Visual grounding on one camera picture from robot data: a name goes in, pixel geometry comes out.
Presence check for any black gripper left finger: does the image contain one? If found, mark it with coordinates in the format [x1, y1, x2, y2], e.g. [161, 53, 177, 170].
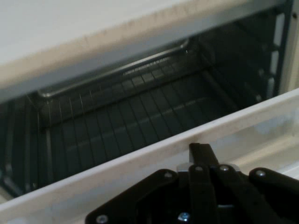
[85, 142, 218, 224]

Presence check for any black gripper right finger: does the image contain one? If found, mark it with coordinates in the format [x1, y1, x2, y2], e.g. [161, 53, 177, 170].
[200, 142, 299, 224]

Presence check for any oven door with silver handle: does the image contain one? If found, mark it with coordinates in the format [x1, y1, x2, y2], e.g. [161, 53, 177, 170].
[0, 87, 299, 224]

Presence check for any cream toaster oven body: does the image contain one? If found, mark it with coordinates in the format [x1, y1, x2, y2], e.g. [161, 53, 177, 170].
[0, 0, 299, 201]

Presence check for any metal wire oven rack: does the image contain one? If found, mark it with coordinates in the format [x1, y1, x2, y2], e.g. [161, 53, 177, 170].
[35, 38, 236, 168]

